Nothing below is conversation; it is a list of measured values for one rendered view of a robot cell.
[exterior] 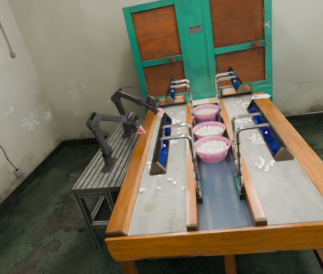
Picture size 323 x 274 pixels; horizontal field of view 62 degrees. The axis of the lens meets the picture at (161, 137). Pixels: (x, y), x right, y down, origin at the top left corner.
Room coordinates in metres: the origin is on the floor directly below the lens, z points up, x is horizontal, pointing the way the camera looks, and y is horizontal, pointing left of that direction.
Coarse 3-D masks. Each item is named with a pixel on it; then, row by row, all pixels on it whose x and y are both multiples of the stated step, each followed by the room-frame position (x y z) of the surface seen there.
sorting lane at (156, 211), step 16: (160, 112) 2.70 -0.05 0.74; (176, 112) 2.60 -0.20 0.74; (176, 128) 2.20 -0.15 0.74; (176, 144) 1.90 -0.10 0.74; (176, 160) 1.65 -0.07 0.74; (144, 176) 1.54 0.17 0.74; (176, 176) 1.46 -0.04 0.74; (144, 192) 1.36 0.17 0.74; (160, 192) 1.32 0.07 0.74; (176, 192) 1.29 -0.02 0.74; (144, 208) 1.21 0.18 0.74; (160, 208) 1.18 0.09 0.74; (176, 208) 1.16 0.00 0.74; (144, 224) 1.09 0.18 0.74; (160, 224) 1.06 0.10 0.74; (176, 224) 1.04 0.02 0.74
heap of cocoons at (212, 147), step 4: (204, 144) 1.81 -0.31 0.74; (208, 144) 1.79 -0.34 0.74; (212, 144) 1.79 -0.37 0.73; (216, 144) 1.76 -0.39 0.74; (220, 144) 1.75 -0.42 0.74; (224, 144) 1.74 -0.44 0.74; (196, 148) 1.77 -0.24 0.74; (200, 148) 1.76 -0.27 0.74; (204, 148) 1.73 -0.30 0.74; (208, 148) 1.72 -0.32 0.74; (212, 148) 1.73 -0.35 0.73; (216, 148) 1.72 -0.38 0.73; (220, 148) 1.68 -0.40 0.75; (224, 148) 1.71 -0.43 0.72; (204, 152) 1.69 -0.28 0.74; (208, 152) 1.69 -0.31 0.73; (212, 152) 1.67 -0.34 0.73; (216, 152) 1.65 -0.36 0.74
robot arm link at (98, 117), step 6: (90, 114) 1.95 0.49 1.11; (96, 114) 1.90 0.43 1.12; (102, 114) 1.94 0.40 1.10; (108, 114) 1.98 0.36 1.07; (114, 114) 2.03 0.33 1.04; (96, 120) 1.88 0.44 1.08; (102, 120) 1.93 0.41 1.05; (108, 120) 1.96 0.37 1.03; (114, 120) 1.99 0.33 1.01; (120, 120) 2.02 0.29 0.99; (96, 126) 1.87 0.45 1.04
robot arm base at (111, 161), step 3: (105, 159) 1.89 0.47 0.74; (108, 159) 1.89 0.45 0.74; (111, 159) 1.98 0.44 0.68; (114, 159) 1.98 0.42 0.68; (105, 162) 1.89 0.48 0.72; (108, 162) 1.89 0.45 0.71; (111, 162) 1.91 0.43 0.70; (114, 162) 1.94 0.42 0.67; (105, 165) 1.89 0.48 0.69; (108, 165) 1.89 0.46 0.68; (111, 165) 1.88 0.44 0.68; (105, 168) 1.86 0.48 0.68; (108, 168) 1.85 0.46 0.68; (102, 171) 1.83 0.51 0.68; (105, 171) 1.82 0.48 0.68; (108, 171) 1.81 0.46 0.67
